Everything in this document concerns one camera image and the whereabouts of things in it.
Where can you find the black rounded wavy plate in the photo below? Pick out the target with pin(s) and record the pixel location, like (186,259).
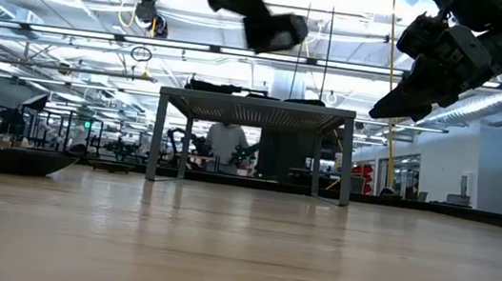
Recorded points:
(306,102)
(13,161)

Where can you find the red storage bins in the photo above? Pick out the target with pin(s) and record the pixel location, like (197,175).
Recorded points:
(362,175)

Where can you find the black wavy square plate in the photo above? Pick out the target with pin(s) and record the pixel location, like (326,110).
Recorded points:
(214,87)

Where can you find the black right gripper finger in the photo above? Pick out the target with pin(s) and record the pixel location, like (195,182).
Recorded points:
(408,113)
(407,96)

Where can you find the person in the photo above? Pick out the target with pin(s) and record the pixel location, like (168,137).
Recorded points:
(226,142)

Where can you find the black background robot arm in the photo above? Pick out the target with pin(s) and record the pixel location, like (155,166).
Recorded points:
(247,154)
(193,140)

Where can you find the black background cabinet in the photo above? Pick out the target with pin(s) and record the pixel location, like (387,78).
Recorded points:
(285,156)

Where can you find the grey perforated metal shelf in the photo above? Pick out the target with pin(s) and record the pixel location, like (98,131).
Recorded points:
(260,103)

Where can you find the grey ceiling duct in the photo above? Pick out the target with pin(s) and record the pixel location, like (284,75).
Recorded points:
(485,107)

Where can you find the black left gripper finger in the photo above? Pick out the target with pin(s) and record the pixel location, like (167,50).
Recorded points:
(260,6)
(247,8)

